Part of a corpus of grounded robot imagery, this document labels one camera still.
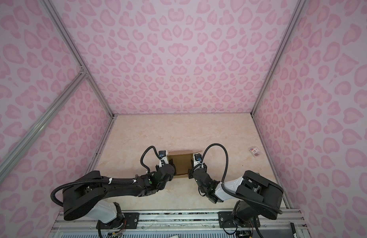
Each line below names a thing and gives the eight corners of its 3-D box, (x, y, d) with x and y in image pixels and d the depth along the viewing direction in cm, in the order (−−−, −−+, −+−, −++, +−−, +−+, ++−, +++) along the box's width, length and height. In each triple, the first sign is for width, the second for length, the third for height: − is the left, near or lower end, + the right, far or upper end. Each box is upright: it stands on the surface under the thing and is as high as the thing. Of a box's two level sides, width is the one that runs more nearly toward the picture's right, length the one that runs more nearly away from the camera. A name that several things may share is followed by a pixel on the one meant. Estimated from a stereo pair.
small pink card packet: (253, 157, 98) (254, 155, 95) (248, 149, 102) (249, 147, 99) (259, 156, 99) (261, 153, 96) (254, 148, 103) (256, 145, 100)
